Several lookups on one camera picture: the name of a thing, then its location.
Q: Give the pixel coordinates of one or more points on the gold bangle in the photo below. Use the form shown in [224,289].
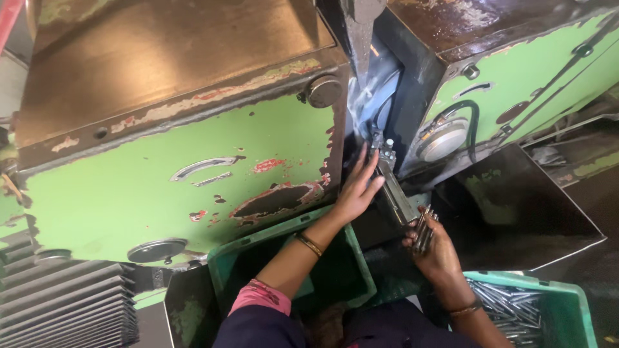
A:
[309,244]

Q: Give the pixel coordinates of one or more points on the empty green plastic crate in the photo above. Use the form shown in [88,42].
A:
[338,275]

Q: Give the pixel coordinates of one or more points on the small green machine housing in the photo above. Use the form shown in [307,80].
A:
[507,72]

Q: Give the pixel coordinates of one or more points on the large green machine housing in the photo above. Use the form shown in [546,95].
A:
[169,145]

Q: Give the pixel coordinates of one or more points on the bundle of metal rods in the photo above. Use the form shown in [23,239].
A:
[424,233]

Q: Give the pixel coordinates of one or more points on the black ribbed bellows cover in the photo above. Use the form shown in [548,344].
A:
[63,299]

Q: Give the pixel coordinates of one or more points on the grey grinding wheel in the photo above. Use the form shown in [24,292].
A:
[382,101]

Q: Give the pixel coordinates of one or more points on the grey coolant nozzle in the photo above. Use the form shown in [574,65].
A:
[360,29]

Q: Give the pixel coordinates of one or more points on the person's right hand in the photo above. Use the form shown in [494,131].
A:
[437,256]

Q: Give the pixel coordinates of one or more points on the pink sleeve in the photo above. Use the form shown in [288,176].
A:
[261,297]

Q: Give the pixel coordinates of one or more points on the round silver knob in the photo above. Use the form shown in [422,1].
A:
[324,91]

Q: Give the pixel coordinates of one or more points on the round grey metal disc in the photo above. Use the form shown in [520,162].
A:
[157,250]

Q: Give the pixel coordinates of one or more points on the green crate holding rods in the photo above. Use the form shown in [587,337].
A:
[566,309]

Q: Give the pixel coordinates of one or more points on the person's right fingers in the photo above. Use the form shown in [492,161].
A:
[410,232]

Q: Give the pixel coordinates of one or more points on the steel work rest guide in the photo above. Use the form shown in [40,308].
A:
[394,191]

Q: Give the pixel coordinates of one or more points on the person's left hand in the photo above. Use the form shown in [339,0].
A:
[355,193]

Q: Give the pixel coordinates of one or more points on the dark metal side panel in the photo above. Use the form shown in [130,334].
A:
[186,309]

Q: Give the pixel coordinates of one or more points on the round white dial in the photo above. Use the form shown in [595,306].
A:
[442,140]

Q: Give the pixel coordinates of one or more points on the navy blue garment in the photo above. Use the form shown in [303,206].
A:
[300,331]

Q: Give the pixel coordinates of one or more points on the black metal chute tray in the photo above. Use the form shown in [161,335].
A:
[512,208]

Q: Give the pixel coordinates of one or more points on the thin brown bangle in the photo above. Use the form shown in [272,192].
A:
[466,308]

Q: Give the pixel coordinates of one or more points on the heap of metal rods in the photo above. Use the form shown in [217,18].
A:
[512,309]

